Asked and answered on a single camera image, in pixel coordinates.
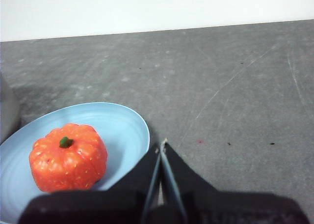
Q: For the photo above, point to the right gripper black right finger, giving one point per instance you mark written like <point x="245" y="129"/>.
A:
<point x="220" y="209"/>

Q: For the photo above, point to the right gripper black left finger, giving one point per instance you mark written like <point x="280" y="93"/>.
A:
<point x="103" y="206"/>

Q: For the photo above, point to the orange toy pumpkin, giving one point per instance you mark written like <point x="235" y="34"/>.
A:
<point x="68" y="160"/>

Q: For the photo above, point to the blue round plate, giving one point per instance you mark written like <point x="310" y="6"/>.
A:
<point x="117" y="125"/>

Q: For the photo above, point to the pale green electric steamer pot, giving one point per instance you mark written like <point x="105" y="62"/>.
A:
<point x="7" y="111"/>

